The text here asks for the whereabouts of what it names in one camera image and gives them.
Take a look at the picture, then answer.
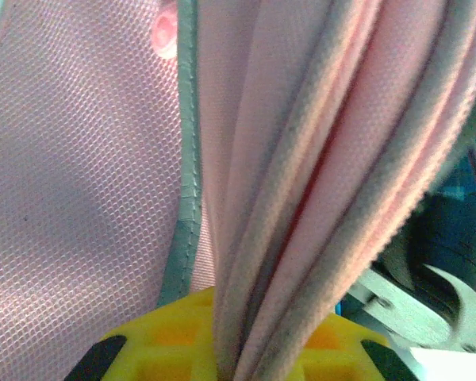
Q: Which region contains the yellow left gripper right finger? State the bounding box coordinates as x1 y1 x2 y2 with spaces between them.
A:
297 315 420 381

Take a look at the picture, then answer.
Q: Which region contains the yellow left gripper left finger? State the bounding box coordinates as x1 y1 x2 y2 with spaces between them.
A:
63 286 221 381

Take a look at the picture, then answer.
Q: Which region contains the pink backpack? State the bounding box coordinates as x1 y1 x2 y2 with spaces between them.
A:
0 0 476 381

